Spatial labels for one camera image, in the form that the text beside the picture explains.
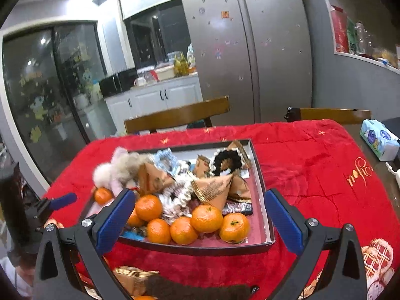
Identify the black white lace scrunchie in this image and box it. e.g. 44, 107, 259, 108
212, 149, 244, 176

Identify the green box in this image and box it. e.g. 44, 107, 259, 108
346, 18, 358, 54

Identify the white wall shelf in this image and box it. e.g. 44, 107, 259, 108
320, 0, 400, 76

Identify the fluffy white pink pompom scrunchie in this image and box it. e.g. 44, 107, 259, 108
93, 147, 147, 196

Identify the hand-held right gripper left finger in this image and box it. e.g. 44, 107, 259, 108
34, 188, 136, 300

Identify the brown fuzzy scrunchie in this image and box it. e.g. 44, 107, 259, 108
145, 274, 260, 300

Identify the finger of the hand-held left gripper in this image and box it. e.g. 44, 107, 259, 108
29, 193, 78, 226

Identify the black cardboard tray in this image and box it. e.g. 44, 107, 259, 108
76, 138, 276, 257

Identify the glass sliding door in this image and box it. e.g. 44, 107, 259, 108
1, 20, 108, 185

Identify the red embroidered blanket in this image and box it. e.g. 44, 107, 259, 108
39, 119, 400, 300

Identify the red gift box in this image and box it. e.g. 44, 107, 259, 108
329, 5, 349, 54

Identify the light blue scrunchie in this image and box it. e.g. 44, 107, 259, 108
153, 149, 182, 176

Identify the wooden chair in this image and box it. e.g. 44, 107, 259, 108
284, 107, 372, 125
124, 96, 230, 135

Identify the white plastic bag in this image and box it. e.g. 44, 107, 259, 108
187, 43, 197, 68

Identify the silver double door fridge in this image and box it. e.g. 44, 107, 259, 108
178, 0, 315, 129

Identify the cream knitted scrunchie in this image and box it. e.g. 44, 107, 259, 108
158, 181, 196, 226

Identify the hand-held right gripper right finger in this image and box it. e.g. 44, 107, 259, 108
265, 188, 369, 300

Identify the black microwave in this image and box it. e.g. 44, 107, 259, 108
99, 68, 138, 98

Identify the dark kitchen window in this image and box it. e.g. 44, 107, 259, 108
123, 0, 193, 71

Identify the cream plastic container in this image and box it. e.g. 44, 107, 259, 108
155, 65, 176, 80

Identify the black gold snack bar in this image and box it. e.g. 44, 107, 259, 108
222, 202, 254, 216

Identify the brown triangular snack packet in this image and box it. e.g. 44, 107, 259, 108
137, 162, 176, 196
226, 140, 252, 169
190, 173, 235, 210
194, 154, 211, 179
112, 265, 160, 297

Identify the blue tissue pack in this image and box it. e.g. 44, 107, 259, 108
359, 119, 400, 161

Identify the white kitchen cabinet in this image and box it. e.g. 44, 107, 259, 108
104, 72, 204, 138

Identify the pile of mandarins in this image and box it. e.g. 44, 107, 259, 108
93, 187, 251, 246

